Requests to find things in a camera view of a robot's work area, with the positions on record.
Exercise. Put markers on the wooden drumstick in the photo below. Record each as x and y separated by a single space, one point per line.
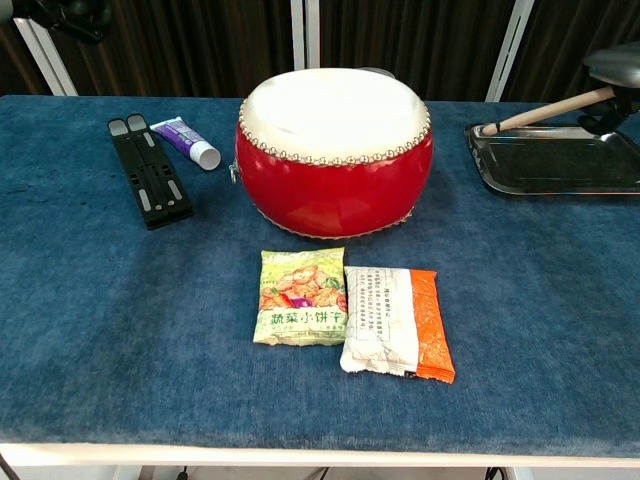
545 110

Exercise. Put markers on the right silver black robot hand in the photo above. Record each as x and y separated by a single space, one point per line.
622 65

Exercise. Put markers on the black pleated curtain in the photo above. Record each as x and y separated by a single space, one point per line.
200 50

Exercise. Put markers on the stainless steel tray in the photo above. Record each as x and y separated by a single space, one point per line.
550 165

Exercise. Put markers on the red drum with white skin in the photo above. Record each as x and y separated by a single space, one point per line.
330 185

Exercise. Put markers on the white metal frame post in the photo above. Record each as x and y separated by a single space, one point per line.
510 50
305 35
45 60

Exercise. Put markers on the white orange snack packet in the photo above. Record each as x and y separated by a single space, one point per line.
385 325

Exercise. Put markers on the blue table cloth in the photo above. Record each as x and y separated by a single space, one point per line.
125 300

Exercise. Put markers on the green snack packet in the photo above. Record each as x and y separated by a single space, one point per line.
300 300

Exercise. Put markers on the black folding stand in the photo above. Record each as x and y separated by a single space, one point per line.
150 180

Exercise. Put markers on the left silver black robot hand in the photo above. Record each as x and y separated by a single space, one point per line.
75 17

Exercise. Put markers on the purple white tube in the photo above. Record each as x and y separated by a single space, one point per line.
182 137

